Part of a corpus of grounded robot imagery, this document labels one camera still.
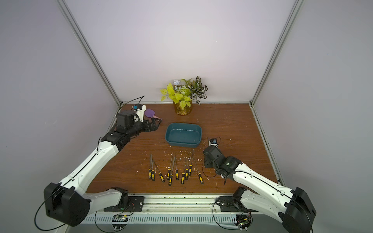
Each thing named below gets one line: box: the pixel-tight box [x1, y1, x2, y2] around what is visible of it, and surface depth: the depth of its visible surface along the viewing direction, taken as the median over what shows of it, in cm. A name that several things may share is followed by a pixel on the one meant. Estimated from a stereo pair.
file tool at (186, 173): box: [185, 158, 189, 181], surface depth 84 cm
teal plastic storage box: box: [165, 122, 203, 148], surface depth 102 cm
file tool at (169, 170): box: [166, 154, 173, 181], surface depth 85 cm
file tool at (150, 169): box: [148, 154, 153, 180], surface depth 85 cm
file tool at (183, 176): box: [180, 161, 186, 185], surface depth 83 cm
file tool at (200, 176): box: [193, 158, 204, 185], surface depth 82 cm
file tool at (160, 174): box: [152, 158, 166, 183], surface depth 83 cm
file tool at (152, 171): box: [150, 153, 155, 182], surface depth 84 cm
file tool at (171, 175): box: [168, 156, 176, 187], surface depth 83 cm
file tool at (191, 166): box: [188, 149, 193, 176], surface depth 86 cm
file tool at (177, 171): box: [174, 156, 180, 181], surface depth 84 cm
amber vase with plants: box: [160, 76, 208, 117], surface depth 99 cm
